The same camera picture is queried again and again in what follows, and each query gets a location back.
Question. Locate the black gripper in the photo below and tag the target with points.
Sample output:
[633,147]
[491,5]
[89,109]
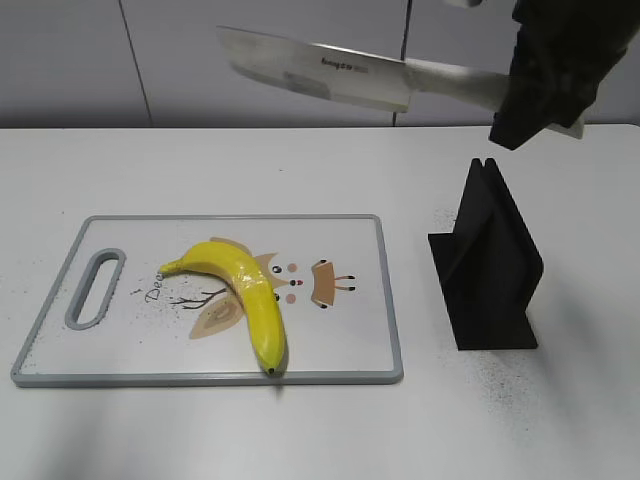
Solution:
[564,50]

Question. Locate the white-handled cleaver knife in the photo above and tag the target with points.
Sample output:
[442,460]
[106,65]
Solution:
[355,77]

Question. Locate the yellow plastic banana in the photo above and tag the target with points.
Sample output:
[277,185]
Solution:
[244,275]

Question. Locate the black knife stand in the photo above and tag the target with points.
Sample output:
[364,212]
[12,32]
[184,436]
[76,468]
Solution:
[488,266]

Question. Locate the white grey-rimmed cutting board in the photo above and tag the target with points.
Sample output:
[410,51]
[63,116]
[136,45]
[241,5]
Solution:
[112,320]

